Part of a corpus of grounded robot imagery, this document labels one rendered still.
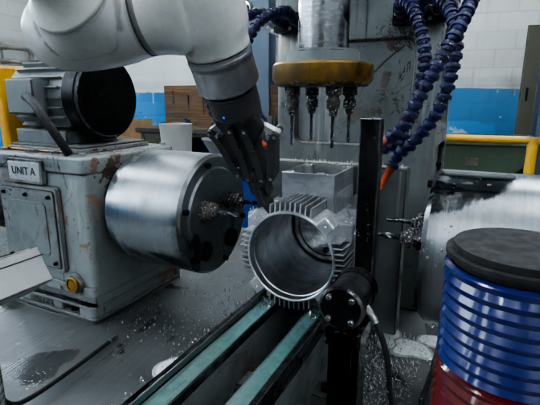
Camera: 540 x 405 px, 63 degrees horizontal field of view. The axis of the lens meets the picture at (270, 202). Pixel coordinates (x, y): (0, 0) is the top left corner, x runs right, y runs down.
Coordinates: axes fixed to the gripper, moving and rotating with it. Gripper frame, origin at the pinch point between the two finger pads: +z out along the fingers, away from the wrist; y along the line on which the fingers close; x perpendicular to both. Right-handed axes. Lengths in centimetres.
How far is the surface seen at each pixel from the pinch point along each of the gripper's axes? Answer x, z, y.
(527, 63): -484, 219, -63
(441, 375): 39, -28, -33
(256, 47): -437, 162, 247
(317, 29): -20.1, -19.9, -6.6
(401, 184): -15.6, 8.8, -20.1
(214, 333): 23.0, 8.3, 0.2
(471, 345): 39, -30, -34
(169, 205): 4.9, 0.8, 17.6
